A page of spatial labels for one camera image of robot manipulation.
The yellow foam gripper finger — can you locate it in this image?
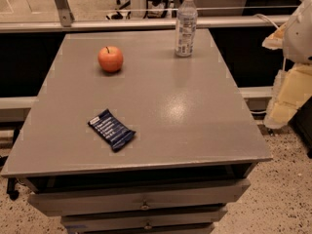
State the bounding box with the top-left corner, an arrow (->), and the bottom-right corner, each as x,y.
263,63 -> 312,129
262,24 -> 286,50

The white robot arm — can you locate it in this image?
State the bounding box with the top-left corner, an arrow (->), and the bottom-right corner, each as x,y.
262,0 -> 312,129

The clear plastic water bottle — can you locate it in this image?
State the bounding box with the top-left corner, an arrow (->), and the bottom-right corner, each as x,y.
175,0 -> 198,57

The grey drawer cabinet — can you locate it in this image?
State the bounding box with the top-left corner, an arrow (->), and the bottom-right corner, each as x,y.
2,29 -> 271,234

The upper grey drawer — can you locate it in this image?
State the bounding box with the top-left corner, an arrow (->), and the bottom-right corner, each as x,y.
28,178 -> 251,216

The grey drawer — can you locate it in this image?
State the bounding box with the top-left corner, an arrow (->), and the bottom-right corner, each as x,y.
61,206 -> 227,232
28,178 -> 251,216

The red apple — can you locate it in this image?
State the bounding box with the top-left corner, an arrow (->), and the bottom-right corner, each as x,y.
97,46 -> 124,73

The blue snack bar wrapper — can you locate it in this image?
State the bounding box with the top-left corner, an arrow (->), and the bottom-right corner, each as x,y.
88,109 -> 136,152

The lower grey drawer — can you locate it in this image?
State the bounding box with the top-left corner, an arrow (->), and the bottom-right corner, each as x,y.
61,206 -> 227,232

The metal railing with post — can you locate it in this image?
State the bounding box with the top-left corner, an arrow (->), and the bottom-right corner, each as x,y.
0,0 -> 312,34

